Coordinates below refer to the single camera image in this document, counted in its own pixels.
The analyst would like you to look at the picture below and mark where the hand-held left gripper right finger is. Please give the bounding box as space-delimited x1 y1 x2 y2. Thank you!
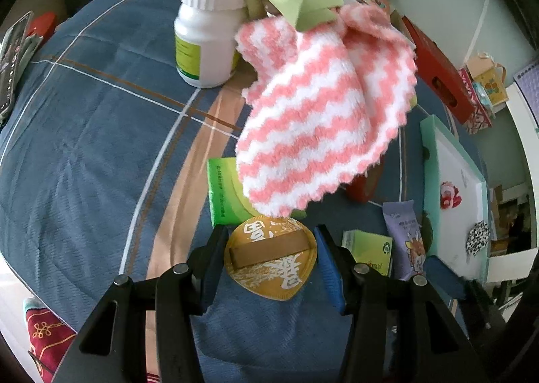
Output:
312 224 476 383

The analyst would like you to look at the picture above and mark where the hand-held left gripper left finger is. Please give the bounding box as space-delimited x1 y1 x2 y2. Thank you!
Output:
63 225 230 383

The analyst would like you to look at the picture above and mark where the pink white striped fluffy cloth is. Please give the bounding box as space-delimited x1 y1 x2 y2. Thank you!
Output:
233 4 418 217

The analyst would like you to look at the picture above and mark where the white tray teal rim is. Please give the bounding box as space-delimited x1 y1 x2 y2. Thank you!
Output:
420 115 491 283

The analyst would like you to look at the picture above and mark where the white bottle green label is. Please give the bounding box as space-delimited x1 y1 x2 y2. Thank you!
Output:
174 0 247 89

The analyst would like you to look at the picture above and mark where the small green box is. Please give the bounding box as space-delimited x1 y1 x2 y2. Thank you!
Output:
342 230 394 278

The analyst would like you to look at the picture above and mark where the green tissue packet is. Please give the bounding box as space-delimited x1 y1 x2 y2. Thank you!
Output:
207 158 307 228

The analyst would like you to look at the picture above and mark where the red packet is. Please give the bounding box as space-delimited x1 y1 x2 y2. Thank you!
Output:
346 156 385 203

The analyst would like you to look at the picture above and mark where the purple snack packet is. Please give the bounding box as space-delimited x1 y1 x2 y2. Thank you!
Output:
382 200 426 283

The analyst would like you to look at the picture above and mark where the small red floral item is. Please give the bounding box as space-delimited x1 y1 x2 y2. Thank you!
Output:
440 182 463 210

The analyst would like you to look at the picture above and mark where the black white patterned scrunchie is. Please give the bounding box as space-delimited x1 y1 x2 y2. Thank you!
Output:
465 221 491 257

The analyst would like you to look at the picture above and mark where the red embroidered cloth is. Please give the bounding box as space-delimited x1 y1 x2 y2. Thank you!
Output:
23 299 78 383

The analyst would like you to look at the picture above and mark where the red cardboard box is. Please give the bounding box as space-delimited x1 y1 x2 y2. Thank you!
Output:
402 16 474 125

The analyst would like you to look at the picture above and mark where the white shelf unit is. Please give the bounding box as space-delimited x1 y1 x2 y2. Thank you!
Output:
488 84 539 283

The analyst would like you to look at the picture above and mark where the patterned paper gift bag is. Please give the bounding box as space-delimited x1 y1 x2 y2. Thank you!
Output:
459 52 508 133

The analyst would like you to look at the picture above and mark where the smartphone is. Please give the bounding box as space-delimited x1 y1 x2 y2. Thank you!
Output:
0 11 33 114

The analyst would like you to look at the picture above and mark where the red plastic stool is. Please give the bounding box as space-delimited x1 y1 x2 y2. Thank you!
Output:
27 12 57 38

